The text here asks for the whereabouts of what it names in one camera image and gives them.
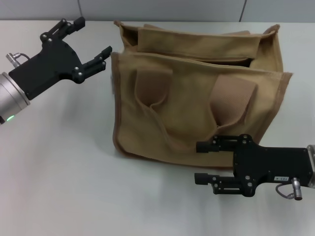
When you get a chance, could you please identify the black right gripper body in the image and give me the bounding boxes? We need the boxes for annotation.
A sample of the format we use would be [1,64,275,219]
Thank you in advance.
[232,134,315,198]

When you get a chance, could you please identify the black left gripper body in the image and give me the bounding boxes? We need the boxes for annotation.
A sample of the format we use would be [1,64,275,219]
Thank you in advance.
[8,30,87,100]

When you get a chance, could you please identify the khaki canvas food bag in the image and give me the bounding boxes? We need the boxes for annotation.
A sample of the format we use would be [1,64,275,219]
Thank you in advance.
[110,20,293,170]

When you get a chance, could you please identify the right gripper connector cable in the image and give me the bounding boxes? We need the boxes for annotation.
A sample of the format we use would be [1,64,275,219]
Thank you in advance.
[275,178,305,200]

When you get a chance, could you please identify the gripper connector cable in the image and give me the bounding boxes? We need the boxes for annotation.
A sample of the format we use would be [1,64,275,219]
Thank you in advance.
[5,52,32,67]
[275,178,305,200]

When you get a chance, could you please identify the left gripper connector cable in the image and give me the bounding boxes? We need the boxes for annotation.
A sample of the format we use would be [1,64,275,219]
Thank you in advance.
[5,52,32,67]

